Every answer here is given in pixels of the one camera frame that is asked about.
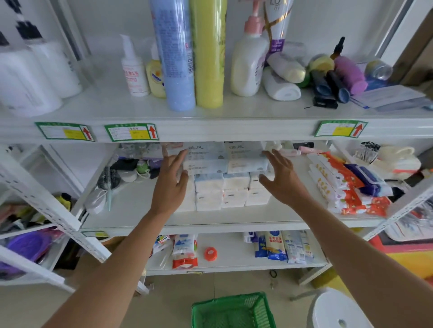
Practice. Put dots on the person's left hand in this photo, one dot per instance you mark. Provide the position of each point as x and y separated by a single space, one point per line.
167 189

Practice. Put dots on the person's right hand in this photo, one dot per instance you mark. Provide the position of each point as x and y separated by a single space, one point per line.
286 184

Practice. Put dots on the person's left thumb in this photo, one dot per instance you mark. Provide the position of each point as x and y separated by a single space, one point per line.
184 180

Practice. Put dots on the person's right thumb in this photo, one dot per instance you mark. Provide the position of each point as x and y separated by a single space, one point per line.
265 181

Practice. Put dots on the person's right forearm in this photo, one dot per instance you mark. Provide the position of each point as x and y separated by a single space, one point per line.
355 263

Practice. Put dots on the person's left forearm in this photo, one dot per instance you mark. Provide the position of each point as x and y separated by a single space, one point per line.
115 270

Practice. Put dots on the light blue tissue pack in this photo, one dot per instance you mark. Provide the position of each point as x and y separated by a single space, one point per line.
245 157
208 158

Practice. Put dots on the stack of white tissue packets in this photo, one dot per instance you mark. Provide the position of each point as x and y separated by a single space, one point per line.
223 191

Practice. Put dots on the green ball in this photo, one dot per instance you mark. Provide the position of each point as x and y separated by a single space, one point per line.
142 167

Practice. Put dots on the pink tube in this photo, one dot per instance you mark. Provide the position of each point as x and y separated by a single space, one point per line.
309 150

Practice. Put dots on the white round compact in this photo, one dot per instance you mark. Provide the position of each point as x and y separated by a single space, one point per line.
127 176

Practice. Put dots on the black cloth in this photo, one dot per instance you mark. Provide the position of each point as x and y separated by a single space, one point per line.
124 164

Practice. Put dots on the row of blue white packets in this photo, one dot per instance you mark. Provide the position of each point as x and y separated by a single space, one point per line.
284 246

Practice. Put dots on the pile of orange white packets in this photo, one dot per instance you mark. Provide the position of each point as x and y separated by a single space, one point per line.
335 189

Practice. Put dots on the red and white packet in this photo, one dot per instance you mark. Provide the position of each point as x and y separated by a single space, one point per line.
184 251

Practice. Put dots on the green shelf price label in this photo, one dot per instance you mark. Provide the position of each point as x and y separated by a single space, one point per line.
132 132
340 128
64 131

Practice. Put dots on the white metal shelf unit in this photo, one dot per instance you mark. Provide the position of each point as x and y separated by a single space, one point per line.
220 118

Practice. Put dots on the clear plastic bag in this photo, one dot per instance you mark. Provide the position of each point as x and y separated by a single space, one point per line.
161 253

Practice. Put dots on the orange round cap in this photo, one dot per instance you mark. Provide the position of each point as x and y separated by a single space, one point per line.
210 253

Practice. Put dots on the white round case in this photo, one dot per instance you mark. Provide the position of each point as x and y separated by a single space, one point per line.
95 201

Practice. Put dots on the white bottle with grey band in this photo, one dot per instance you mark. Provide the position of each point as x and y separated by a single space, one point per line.
280 86

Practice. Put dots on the small black box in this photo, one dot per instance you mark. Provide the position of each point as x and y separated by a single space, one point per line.
325 102

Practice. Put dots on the dark blue wipes pack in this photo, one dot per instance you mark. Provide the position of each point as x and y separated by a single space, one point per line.
367 179

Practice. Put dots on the small green shelf label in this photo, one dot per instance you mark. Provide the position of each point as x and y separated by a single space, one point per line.
95 234

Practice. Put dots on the small yellow lotion bottle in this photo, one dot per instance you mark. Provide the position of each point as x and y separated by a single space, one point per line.
156 79

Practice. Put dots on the box of black binder clips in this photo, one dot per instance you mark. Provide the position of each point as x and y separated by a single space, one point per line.
368 152

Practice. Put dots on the dark blue tube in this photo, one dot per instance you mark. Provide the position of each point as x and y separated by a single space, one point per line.
339 88
320 84

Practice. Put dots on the white bottle with cream cap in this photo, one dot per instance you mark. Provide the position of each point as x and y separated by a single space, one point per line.
287 67

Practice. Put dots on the small white spray bottle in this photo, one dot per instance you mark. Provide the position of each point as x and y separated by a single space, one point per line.
134 72

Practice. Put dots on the white bottle with pink pump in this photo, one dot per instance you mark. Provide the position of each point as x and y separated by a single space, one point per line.
247 64

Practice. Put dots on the tall blue spray can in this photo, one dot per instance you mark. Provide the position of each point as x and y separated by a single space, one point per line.
176 57

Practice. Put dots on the tall yellow-green spray can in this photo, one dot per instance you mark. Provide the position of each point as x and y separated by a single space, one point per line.
209 54

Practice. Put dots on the yellow round sponge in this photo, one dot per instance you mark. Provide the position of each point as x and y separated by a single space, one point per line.
321 62

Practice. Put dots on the green plastic shopping basket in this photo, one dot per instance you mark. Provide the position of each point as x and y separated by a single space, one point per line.
233 312

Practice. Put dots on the cream mesh bath sponge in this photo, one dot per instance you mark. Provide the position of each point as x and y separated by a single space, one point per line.
399 162

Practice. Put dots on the purple hair roller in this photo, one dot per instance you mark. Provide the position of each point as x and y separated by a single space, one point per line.
350 74

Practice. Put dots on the white round stool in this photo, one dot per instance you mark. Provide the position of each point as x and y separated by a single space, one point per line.
338 311

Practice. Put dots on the white perforated side rack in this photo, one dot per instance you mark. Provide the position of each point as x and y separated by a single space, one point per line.
37 199

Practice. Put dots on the flat white and blue packet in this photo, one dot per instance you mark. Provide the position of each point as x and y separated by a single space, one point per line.
389 96

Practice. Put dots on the dark dropper bottle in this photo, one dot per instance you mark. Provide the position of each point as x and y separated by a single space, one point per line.
338 47

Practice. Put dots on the white and purple tube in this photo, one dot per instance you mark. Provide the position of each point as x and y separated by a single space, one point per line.
279 27

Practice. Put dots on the red and yellow mat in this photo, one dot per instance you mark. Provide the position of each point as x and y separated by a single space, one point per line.
406 256

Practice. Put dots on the silver metal can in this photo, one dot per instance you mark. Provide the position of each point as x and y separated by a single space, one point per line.
379 70

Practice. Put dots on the purple plastic basin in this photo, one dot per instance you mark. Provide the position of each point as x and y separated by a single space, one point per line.
25 248

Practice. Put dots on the large white pump bottle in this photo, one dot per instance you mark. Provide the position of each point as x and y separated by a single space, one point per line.
22 84
54 64

